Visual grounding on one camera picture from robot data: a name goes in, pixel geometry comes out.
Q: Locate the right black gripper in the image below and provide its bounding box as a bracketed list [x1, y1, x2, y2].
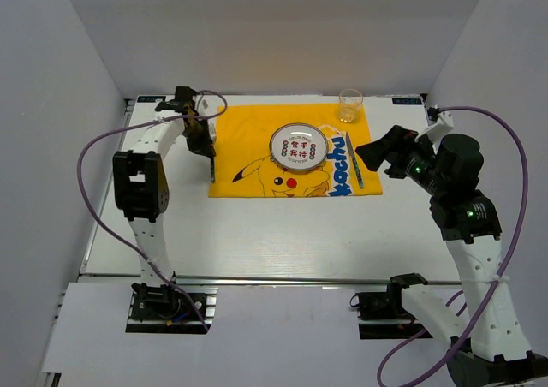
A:
[354, 125, 448, 196]

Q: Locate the fork with green patterned handle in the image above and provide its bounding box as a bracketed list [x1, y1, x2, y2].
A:
[208, 122, 217, 183]

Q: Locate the knife with green patterned handle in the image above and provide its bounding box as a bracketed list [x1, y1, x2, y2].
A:
[345, 132, 365, 189]

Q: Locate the yellow printed cloth napkin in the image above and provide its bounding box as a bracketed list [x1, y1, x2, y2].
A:
[209, 104, 383, 198]

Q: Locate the clear drinking glass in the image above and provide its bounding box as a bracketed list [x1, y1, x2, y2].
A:
[337, 89, 363, 123]

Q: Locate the white plate with red characters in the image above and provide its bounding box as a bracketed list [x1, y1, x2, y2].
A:
[269, 122, 328, 172]

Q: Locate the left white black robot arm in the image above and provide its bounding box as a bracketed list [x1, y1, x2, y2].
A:
[112, 86, 216, 318]

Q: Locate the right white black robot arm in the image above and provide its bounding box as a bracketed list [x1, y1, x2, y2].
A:
[355, 125, 547, 386]

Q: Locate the right black corner label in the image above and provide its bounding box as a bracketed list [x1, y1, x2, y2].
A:
[392, 98, 423, 105]

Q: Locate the black corner label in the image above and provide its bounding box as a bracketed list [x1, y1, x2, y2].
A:
[392, 98, 423, 105]
[136, 95, 166, 104]

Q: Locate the left black corner label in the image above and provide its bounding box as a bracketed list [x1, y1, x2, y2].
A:
[136, 95, 166, 104]

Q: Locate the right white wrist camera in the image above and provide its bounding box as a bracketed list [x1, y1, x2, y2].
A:
[415, 106, 454, 145]

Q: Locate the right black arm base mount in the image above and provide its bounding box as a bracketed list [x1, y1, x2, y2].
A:
[349, 292, 432, 341]

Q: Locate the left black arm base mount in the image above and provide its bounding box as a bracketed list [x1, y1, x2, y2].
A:
[125, 283, 216, 335]

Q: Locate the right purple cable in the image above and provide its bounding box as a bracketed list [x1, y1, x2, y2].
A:
[377, 105, 530, 387]

